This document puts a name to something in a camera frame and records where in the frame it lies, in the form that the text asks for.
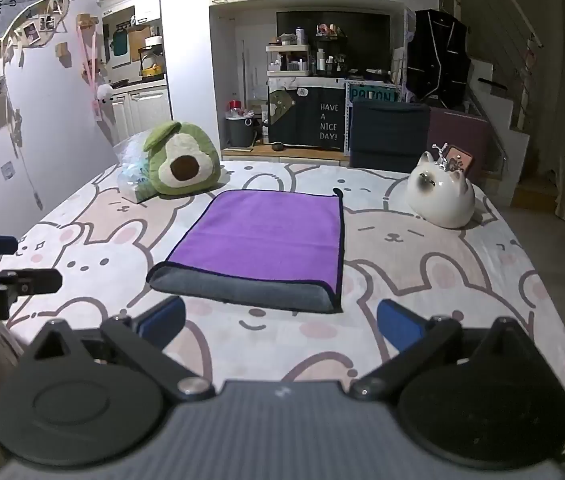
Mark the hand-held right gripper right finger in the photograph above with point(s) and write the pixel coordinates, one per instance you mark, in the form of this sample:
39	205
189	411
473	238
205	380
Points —
400	328

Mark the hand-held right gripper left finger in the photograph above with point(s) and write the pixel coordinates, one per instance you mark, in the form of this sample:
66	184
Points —
161	319

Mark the purple and grey towel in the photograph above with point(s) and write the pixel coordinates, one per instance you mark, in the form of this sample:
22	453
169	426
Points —
262	232

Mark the rabbit print blanket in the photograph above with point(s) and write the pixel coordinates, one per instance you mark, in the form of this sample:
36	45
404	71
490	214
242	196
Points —
412	280

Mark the white cat-shaped ornament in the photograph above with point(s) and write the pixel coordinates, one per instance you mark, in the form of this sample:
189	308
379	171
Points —
437	197

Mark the clear plastic bag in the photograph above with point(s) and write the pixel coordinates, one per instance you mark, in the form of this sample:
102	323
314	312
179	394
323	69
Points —
131	170

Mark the avocado plush pillow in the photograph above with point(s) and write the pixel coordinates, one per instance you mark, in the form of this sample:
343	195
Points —
182	160

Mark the dark chair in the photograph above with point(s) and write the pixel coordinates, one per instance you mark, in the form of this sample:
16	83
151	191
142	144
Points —
390	135

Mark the white kitchen cabinet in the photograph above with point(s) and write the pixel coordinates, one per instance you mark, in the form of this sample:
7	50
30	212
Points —
142	110

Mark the grey trash bin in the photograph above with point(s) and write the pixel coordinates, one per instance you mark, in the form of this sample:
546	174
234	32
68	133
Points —
240	127

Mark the black printed cabinet curtain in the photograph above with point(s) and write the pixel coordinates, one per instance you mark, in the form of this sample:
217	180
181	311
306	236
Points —
307	115

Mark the yellow pot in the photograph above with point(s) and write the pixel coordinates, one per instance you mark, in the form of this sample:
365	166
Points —
151	71

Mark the turquoise sign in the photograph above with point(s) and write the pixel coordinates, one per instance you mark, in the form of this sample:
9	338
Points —
373	94

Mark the staircase with metal railing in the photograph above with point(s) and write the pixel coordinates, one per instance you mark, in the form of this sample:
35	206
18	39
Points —
507	80

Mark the black jacket with white trim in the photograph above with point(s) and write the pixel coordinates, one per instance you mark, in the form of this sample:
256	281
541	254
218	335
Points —
437	57

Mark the white storage shelf with bottles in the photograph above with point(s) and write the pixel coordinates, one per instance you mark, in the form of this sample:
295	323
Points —
307	57

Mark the pink hanging wall toy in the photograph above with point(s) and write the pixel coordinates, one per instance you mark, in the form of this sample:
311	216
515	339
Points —
93	60

